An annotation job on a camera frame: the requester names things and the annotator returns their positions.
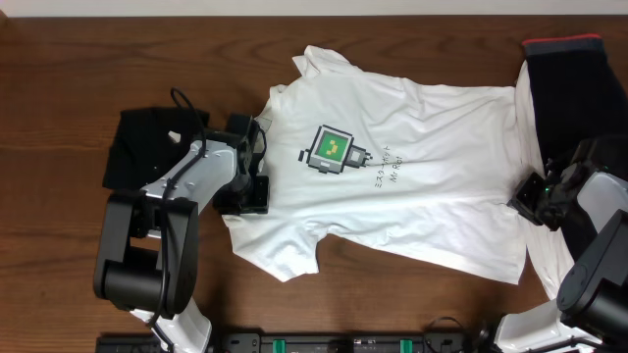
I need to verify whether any white robot-print t-shirt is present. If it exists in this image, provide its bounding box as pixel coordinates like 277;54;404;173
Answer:
225;46;526;284

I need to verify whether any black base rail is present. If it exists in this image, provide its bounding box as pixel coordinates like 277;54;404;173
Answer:
94;318;499;353

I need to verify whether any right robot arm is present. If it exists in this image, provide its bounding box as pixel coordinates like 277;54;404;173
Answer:
489;135;627;352

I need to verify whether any white garment under pile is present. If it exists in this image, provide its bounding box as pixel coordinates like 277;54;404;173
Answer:
514;61;574;300

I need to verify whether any black garment with red trim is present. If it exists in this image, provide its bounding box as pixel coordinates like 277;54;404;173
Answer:
523;34;627;259

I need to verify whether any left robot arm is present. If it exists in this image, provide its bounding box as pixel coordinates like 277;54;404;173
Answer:
93;131;269;352

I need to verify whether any folded black shirt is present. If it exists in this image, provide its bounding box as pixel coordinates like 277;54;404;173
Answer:
102;107;210;190

